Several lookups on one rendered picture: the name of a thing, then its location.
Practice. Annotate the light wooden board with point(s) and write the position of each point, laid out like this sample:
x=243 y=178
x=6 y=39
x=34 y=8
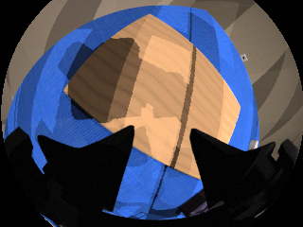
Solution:
x=150 y=76

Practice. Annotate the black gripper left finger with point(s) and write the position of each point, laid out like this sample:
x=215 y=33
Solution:
x=100 y=166

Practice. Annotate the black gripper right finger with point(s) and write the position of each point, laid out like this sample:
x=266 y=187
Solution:
x=223 y=167

